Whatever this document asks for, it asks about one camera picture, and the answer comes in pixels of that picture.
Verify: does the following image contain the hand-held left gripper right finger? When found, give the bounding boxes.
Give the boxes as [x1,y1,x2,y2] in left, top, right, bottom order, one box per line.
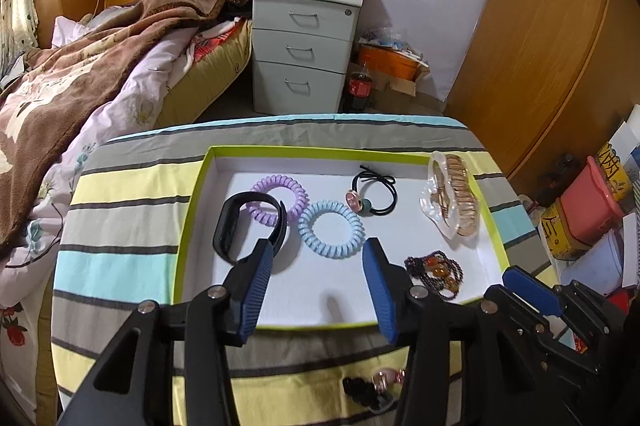
[362,237,576,426]

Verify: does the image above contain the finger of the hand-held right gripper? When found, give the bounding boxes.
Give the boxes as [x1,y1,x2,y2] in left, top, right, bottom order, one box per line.
[500,301,606,377]
[501,267,568,317]

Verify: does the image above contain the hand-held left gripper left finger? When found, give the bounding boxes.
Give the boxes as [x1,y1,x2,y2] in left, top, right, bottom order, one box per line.
[55,238,275,426]

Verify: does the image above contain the green shallow cardboard box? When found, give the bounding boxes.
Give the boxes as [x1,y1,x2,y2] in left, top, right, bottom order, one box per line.
[172,146,511,332]

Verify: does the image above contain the dark beaded bracelet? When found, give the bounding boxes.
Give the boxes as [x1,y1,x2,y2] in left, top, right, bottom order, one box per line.
[404,251,466,304]

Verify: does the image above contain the black smart wristband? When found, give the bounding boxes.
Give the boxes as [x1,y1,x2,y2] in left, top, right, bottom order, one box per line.
[212,193,290,264]

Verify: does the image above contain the black hair tie pink beads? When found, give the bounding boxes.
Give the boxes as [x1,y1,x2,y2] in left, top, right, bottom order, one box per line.
[342,368,407,414]

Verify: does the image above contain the black hair tie with charm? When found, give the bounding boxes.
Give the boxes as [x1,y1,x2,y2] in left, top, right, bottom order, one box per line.
[344,164,396,215]

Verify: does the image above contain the blue spiral hair tie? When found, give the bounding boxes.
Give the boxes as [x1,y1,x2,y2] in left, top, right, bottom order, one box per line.
[298,201,362,259]

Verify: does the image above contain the purple spiral hair tie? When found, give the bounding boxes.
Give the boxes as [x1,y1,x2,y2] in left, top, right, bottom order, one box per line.
[248,175,307,231]

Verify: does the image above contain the pearly gold hair claw clip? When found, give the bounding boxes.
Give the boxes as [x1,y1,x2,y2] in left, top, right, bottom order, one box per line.
[420,152,482,239]

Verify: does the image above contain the yellow printed box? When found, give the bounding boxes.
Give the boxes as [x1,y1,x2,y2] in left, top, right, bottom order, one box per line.
[540,198,593,261]

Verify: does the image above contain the white plastic container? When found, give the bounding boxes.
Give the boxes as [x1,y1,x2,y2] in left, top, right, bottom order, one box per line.
[560,231,636,297]

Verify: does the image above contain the pink plastic bucket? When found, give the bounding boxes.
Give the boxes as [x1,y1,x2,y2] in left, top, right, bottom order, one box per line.
[559,156,628,244]

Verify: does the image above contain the dark bag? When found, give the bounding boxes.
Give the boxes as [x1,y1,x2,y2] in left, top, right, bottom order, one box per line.
[537,153,583,207]

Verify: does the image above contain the striped tablecloth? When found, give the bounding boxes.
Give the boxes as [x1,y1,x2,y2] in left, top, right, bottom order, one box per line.
[51,113,563,426]

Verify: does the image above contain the yellow and white carton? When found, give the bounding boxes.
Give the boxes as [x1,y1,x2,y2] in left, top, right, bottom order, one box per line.
[592,106,640,201]

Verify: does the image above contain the yellow bed base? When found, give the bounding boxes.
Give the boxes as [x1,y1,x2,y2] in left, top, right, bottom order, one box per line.
[155,20,253,129]

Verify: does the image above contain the brown cardboard box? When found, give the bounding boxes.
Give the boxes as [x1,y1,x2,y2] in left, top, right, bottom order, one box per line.
[372,60,431,99]

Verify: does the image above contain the cola bottle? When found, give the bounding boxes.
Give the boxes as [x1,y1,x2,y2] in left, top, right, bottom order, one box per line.
[348,60,373,111]

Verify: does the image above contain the orange plastic bin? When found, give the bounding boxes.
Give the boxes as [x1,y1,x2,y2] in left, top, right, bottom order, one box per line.
[357,43,423,81]

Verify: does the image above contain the light floral quilt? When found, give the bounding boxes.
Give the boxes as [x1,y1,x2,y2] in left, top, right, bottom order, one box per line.
[0,13,201,407]

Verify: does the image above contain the white drawer nightstand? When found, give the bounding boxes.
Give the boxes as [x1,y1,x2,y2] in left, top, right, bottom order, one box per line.
[248,0,371,114]

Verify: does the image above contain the red patterned pillow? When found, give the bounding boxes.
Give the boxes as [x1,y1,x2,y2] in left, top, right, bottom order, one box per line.
[190,18,253,71]

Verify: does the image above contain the large wooden wardrobe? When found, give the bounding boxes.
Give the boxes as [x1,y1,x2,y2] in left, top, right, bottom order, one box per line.
[445,0,640,197]

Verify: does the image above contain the brown fleece blanket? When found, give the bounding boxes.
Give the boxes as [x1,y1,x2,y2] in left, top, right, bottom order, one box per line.
[0,0,226,251]

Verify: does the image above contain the patterned curtain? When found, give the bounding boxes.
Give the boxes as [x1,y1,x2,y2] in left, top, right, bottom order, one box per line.
[0,0,41,56]

